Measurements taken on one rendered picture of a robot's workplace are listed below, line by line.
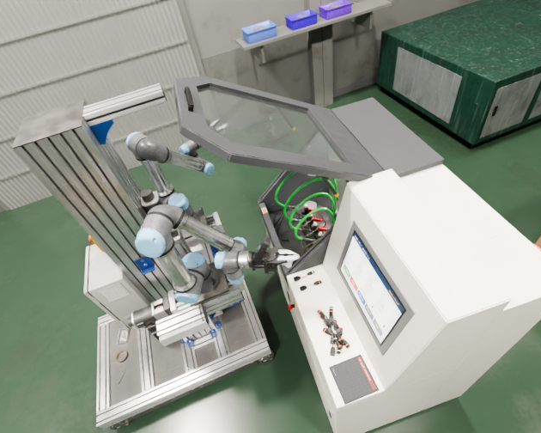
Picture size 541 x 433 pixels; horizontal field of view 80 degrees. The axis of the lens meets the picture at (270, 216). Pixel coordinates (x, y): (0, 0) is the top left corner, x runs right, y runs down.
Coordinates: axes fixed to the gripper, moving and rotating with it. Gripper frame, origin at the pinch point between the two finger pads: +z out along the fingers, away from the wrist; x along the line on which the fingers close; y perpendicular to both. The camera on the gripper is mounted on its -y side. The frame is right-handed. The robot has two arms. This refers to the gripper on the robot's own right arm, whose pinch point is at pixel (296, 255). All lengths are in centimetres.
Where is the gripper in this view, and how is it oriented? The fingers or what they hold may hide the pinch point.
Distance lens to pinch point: 134.2
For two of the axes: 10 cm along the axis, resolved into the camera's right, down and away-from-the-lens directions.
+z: 9.8, -0.4, -1.7
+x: -1.1, 6.4, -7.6
